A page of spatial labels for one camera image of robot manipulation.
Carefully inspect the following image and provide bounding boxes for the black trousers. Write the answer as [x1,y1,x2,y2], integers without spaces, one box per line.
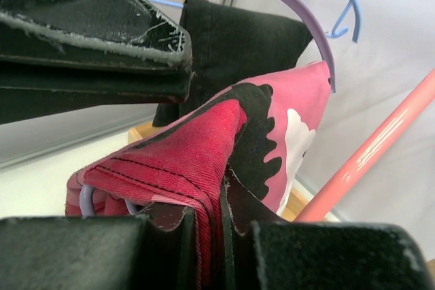
[152,0,313,127]

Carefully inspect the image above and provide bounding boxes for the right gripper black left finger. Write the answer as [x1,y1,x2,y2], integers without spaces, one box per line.
[1,203,197,289]

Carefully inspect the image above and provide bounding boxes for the pink camouflage trousers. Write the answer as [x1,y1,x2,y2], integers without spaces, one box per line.
[65,62,331,287]

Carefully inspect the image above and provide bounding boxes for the light blue plastic hanger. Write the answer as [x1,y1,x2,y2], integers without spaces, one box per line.
[130,0,363,43]

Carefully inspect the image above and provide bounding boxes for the pink plastic hanger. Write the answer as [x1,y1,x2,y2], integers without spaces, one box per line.
[294,71,434,223]

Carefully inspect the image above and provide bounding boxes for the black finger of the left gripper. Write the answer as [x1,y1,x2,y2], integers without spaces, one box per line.
[1,0,192,124]

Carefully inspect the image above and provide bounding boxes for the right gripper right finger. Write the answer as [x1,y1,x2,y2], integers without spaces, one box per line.
[221,168,425,289]

